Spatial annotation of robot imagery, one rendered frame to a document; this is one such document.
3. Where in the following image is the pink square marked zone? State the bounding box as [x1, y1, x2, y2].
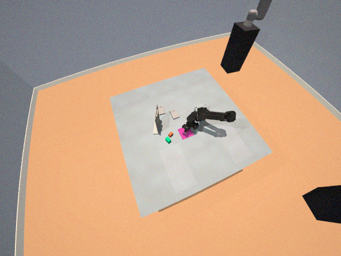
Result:
[178, 128, 194, 139]

